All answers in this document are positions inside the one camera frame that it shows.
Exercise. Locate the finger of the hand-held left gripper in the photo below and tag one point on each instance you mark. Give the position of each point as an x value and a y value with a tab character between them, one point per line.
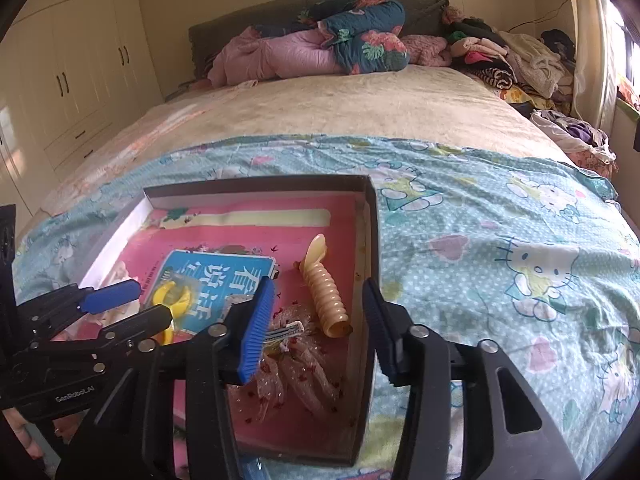
110	296
145	321

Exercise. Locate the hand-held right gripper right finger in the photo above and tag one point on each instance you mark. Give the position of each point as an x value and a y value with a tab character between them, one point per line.
380	330

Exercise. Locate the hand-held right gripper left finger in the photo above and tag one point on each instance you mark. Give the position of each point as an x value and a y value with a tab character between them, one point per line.
257	330

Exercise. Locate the silver metal hair clip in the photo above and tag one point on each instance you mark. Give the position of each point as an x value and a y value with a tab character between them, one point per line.
289	332

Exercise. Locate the yellow hair clip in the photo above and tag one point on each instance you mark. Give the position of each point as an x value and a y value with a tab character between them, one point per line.
172	296

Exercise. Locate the clear plastic bag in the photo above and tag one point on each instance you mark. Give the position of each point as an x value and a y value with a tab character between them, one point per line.
305	375

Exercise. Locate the cardboard box with pink lining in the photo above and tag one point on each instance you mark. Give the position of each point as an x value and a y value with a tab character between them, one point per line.
345	240

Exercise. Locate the person's left hand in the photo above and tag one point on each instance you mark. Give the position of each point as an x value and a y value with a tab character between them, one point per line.
17	432

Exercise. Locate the beige spiral hair clip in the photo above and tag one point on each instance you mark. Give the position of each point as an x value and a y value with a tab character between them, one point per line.
325	295

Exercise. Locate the blue printed card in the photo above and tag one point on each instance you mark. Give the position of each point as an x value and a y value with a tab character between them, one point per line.
220	270

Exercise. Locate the cartoon cat print blanket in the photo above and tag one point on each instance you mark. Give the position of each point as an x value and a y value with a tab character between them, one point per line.
500	240

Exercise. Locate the beige bedsheet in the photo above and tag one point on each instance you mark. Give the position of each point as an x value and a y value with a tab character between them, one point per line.
375	100

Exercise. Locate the cream wardrobe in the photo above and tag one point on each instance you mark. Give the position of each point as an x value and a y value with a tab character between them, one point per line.
65	60

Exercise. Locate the pink quilt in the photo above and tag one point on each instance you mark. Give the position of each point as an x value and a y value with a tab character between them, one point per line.
280	55

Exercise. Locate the pink fuzzy blanket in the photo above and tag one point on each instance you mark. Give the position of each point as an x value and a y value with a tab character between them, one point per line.
425	49

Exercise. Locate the dark floral quilt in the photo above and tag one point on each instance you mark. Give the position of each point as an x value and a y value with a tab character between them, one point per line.
370	35

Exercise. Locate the pile of clothes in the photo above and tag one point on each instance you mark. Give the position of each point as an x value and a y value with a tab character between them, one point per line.
515	60

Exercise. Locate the grey headboard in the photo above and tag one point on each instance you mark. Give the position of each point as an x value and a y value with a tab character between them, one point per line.
422	12

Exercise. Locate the cream curtain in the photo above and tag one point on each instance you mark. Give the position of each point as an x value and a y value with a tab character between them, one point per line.
590	50

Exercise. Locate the window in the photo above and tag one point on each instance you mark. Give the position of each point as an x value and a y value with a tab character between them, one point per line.
631	35

